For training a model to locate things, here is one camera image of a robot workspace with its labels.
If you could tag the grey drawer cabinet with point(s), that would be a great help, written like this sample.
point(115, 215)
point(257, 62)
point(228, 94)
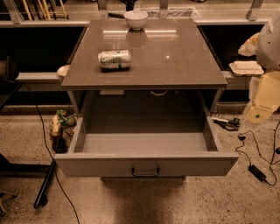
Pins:
point(166, 54)

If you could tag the white plate at cabinet side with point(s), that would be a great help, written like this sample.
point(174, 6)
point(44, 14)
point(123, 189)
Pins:
point(62, 71)

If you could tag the black metal drawer handle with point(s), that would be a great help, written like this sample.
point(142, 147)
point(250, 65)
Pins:
point(145, 173)

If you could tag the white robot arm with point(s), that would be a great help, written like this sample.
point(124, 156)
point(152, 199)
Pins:
point(268, 45)

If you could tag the black power adapter with cable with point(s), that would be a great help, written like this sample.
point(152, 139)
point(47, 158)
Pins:
point(251, 167)

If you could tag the black scissors with marker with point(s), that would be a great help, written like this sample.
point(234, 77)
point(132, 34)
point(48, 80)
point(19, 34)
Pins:
point(229, 125)

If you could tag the white takeout container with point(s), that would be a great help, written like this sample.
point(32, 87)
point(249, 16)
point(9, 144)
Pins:
point(240, 68)

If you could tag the crumpled paper bag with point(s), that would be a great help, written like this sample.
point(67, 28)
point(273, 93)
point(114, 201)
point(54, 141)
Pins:
point(248, 48)

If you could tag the open grey top drawer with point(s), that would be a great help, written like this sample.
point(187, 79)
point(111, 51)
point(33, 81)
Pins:
point(173, 133)

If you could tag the white bowl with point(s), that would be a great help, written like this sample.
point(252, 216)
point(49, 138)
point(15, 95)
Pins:
point(136, 19)

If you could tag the black chair base leg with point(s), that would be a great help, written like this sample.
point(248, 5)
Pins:
point(42, 199)

